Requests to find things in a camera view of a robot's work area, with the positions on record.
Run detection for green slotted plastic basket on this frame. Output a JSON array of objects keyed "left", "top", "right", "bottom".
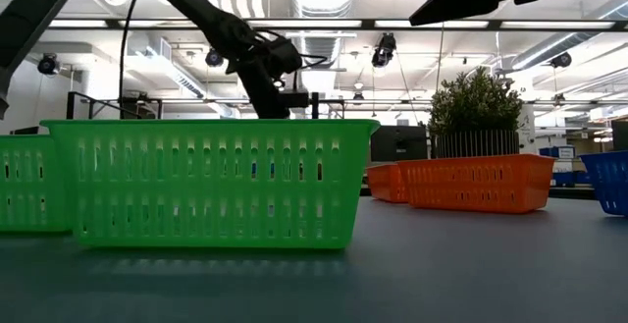
[
  {"left": 0, "top": 135, "right": 70, "bottom": 234},
  {"left": 40, "top": 119, "right": 382, "bottom": 250}
]

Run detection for orange slotted plastic basket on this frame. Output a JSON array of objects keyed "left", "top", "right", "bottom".
[
  {"left": 365, "top": 163, "right": 409, "bottom": 204},
  {"left": 395, "top": 153, "right": 557, "bottom": 215}
]

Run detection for blue slotted plastic basket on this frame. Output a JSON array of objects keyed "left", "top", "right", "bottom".
[{"left": 578, "top": 149, "right": 628, "bottom": 218}]

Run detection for black overhead light bar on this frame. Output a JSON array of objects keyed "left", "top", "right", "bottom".
[{"left": 48, "top": 17, "right": 628, "bottom": 32}]

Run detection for green plant in striped pot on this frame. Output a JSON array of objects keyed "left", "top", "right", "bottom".
[{"left": 427, "top": 66, "right": 525, "bottom": 160}]

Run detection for black background monitor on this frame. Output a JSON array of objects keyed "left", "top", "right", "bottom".
[{"left": 370, "top": 125, "right": 429, "bottom": 163}]

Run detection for blue-grey table mat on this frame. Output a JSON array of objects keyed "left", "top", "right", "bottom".
[{"left": 0, "top": 195, "right": 628, "bottom": 323}]

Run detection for dark background screen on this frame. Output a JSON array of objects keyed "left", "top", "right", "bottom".
[{"left": 610, "top": 119, "right": 628, "bottom": 152}]

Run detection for blue storage bins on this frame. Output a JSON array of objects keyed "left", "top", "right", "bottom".
[{"left": 538, "top": 144, "right": 598, "bottom": 188}]

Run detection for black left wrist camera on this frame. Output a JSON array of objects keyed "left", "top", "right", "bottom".
[{"left": 262, "top": 34, "right": 304, "bottom": 78}]

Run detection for black left wrist camera cable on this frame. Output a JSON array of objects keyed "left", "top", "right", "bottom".
[{"left": 252, "top": 27, "right": 329, "bottom": 72}]

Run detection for black ceiling-mounted camera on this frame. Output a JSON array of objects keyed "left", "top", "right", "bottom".
[
  {"left": 549, "top": 51, "right": 573, "bottom": 70},
  {"left": 204, "top": 47, "right": 226, "bottom": 68},
  {"left": 37, "top": 52, "right": 61, "bottom": 77}
]

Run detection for black overhead camera on mount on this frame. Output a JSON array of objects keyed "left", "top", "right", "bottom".
[{"left": 370, "top": 31, "right": 397, "bottom": 69}]

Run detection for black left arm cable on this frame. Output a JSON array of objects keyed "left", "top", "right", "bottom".
[{"left": 117, "top": 0, "right": 146, "bottom": 120}]

